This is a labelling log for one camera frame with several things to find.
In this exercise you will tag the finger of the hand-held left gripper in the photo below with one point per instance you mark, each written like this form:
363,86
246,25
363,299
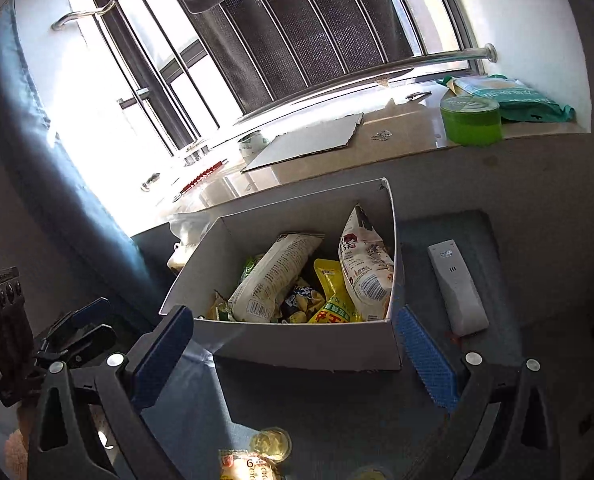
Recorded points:
89,342
84,312

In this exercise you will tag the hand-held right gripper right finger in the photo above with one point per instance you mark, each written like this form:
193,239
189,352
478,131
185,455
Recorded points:
424,355

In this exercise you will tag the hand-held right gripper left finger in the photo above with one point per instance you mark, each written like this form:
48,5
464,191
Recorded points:
161,355

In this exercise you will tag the green yellow snack packet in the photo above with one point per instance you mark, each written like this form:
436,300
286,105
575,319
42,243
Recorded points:
221,307

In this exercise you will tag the white brown printed snack packet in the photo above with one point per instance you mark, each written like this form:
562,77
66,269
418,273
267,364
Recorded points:
367,265

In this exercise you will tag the grey cardboard box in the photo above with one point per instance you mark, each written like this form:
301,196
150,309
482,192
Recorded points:
302,345

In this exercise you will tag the black yellow snack packet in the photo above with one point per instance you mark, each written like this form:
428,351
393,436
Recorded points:
302,302

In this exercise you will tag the clear jelly cup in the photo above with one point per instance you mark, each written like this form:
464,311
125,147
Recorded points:
271,444

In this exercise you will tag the round cracker packet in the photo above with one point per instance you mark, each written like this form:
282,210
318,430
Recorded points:
249,466

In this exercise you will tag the person's left forearm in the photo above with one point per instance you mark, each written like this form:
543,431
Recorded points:
17,440

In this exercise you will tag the white remote control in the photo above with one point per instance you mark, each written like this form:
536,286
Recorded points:
457,290

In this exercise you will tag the white plastic bag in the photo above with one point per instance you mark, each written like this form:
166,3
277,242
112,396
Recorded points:
187,227

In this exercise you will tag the blue curtain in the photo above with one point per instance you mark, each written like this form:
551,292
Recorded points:
52,170

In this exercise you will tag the small metal keys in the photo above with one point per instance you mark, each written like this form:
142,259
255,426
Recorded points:
381,135

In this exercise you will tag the small white cup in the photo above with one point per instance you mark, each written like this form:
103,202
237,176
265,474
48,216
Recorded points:
253,143

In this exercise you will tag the green round container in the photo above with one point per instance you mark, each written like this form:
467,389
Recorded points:
471,122

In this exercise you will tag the cardboard sheet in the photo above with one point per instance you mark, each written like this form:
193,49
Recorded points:
307,142

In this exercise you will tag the green wipes packet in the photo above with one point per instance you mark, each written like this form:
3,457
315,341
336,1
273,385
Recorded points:
522,100

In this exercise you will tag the dark mesh cloth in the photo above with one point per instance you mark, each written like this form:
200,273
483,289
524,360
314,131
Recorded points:
302,35

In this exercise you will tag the steel window guard rail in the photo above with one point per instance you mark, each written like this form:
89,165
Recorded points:
442,57

